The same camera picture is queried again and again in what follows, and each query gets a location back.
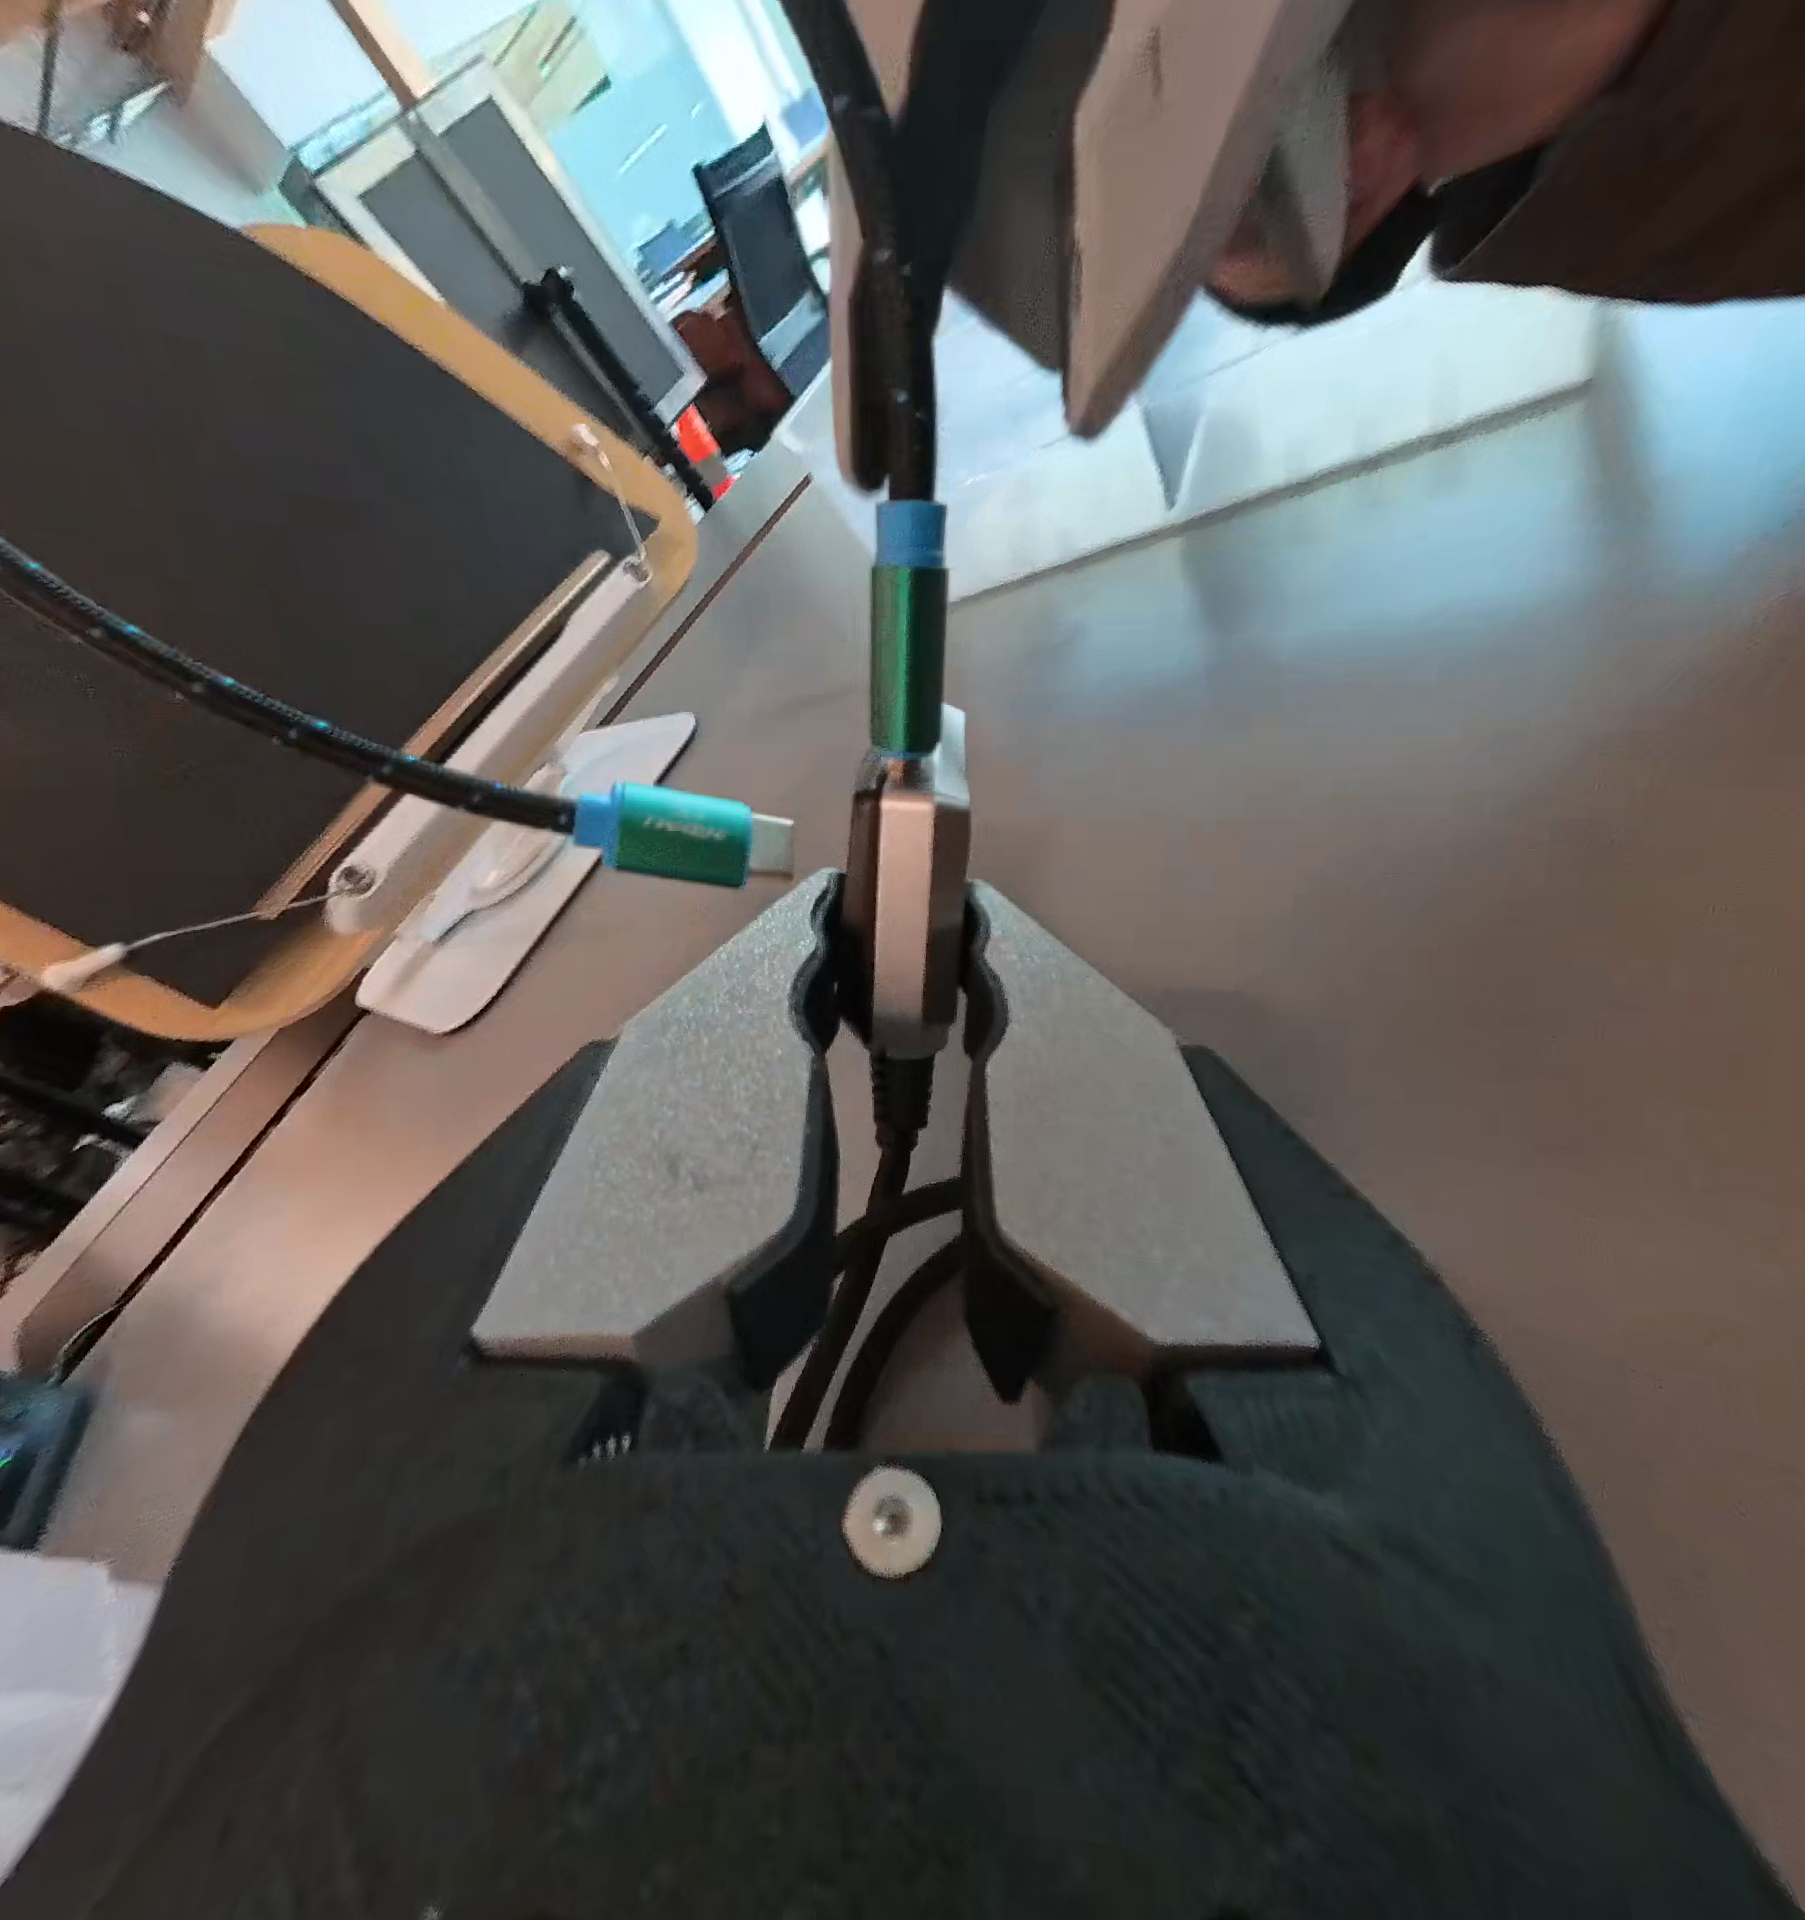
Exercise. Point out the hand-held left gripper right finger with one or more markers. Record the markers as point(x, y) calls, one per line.
point(1128, 1187)

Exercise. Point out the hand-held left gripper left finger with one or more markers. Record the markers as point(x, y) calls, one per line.
point(662, 1170)

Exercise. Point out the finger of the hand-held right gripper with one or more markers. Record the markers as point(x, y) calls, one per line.
point(850, 360)
point(1188, 150)

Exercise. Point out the person's right hand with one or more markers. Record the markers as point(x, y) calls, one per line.
point(1666, 150)

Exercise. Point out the black office chair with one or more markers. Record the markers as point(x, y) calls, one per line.
point(760, 226)

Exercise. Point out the red plastic object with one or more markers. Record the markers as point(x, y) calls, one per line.
point(698, 439)

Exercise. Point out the grey framed black panel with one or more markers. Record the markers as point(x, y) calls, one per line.
point(452, 196)

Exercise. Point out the black board with plywood rim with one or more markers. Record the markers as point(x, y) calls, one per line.
point(241, 497)

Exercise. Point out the black power bank with display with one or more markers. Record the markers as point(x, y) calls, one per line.
point(2, 1449)

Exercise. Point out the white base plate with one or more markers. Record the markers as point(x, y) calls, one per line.
point(452, 977)

